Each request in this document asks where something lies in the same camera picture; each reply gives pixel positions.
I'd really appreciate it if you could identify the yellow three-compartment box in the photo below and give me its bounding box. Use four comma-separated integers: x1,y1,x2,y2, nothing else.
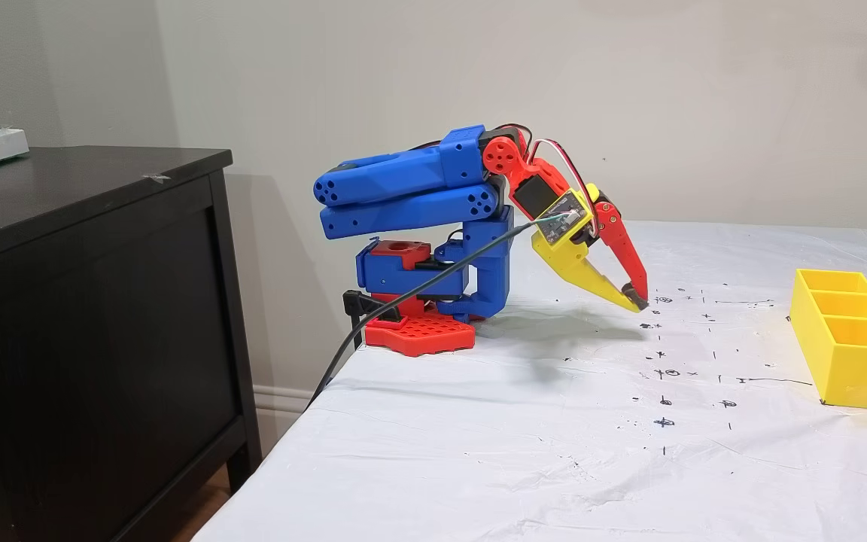
789,268,867,412

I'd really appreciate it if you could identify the white table cover sheet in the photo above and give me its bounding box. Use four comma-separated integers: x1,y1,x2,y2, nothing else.
193,215,867,542

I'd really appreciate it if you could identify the black table clamp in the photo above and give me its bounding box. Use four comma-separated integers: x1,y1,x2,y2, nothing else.
342,290,403,351

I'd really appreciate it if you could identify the white baseboard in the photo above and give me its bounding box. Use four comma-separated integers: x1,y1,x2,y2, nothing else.
251,384,314,431

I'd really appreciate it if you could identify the black wooden dresser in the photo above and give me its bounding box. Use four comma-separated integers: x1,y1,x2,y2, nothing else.
0,145,263,542

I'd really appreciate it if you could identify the camera board on yellow mount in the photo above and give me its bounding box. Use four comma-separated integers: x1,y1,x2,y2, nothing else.
535,190,595,248

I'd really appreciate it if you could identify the white red servo wire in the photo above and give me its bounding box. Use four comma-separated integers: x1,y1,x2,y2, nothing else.
528,138,598,219

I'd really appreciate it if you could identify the black camera cable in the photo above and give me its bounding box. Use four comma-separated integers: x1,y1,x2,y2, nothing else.
306,212,573,411

